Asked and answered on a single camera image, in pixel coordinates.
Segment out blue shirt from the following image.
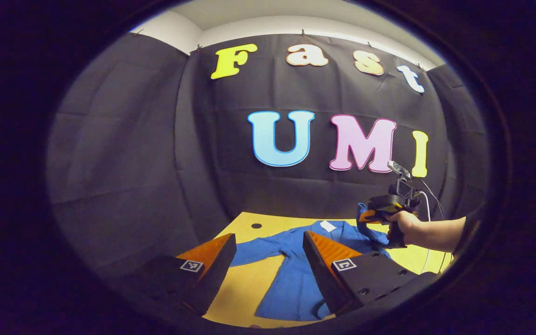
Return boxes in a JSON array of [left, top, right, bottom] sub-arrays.
[[230, 202, 392, 322]]

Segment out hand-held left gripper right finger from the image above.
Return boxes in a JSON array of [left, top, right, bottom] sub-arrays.
[[302, 230, 438, 317]]

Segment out black backdrop cloth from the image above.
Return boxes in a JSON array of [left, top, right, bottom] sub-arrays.
[[47, 30, 489, 280]]

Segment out white cable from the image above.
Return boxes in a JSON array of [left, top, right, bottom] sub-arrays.
[[415, 191, 432, 275]]

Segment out black cable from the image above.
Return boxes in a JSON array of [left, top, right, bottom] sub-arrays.
[[416, 178, 449, 274]]

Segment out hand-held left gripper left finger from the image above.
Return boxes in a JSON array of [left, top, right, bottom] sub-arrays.
[[124, 233, 238, 317]]

